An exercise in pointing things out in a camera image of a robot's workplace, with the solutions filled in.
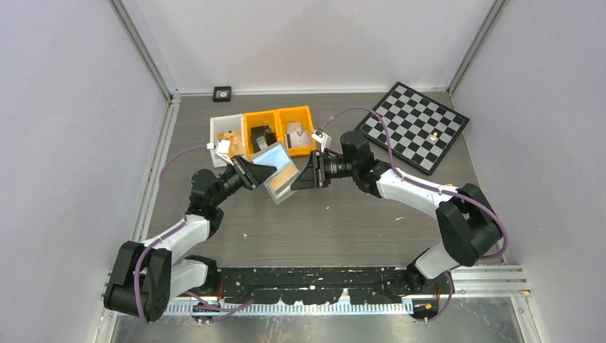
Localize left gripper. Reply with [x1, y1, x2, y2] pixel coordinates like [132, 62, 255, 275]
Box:
[211, 155, 275, 207]

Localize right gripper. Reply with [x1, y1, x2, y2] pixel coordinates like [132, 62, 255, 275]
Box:
[291, 150, 358, 192]

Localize clear plastic card holder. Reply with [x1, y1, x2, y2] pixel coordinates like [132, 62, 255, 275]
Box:
[252, 141, 301, 204]

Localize tan credit card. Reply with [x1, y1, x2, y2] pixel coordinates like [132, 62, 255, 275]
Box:
[265, 169, 300, 202]

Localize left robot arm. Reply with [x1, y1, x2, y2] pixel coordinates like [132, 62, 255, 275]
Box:
[103, 156, 277, 322]

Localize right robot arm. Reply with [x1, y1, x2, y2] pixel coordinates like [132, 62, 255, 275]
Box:
[290, 131, 508, 294]

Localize cards in orange bin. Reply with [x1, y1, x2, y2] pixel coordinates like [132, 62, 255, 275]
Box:
[284, 122, 312, 149]

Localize black box in bin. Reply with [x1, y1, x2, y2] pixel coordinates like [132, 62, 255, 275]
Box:
[250, 125, 277, 153]

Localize wooden pieces in bin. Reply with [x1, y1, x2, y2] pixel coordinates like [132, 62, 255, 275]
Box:
[216, 130, 246, 157]

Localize white storage bin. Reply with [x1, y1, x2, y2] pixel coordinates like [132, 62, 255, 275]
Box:
[209, 114, 248, 159]

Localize middle orange storage bin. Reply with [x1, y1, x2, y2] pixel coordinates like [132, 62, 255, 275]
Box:
[243, 109, 284, 161]

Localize orange storage bin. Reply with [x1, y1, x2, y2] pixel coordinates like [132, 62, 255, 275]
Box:
[243, 109, 284, 161]
[277, 106, 317, 157]

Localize right orange storage bin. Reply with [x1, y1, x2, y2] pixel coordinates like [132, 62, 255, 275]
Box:
[277, 106, 317, 157]

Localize small black square device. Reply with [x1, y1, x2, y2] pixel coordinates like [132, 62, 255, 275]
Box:
[212, 86, 232, 102]

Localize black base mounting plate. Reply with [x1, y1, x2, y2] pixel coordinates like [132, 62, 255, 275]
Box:
[199, 266, 455, 307]

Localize black white chessboard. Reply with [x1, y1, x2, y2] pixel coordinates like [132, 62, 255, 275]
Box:
[355, 82, 470, 175]

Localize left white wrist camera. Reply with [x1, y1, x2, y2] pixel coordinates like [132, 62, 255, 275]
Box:
[206, 139, 232, 168]

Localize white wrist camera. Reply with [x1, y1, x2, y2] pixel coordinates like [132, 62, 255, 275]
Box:
[312, 129, 332, 153]
[206, 139, 232, 168]

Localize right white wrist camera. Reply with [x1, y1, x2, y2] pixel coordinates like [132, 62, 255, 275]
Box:
[312, 129, 332, 153]

